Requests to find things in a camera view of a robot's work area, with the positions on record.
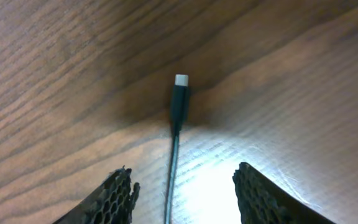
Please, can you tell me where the black usb charging cable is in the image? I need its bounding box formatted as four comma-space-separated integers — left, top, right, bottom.
163, 73, 191, 224

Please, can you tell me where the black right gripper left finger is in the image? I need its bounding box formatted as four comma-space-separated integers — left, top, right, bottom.
53, 167, 140, 224

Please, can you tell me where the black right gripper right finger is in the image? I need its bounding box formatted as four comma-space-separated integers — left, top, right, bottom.
232, 162, 334, 224

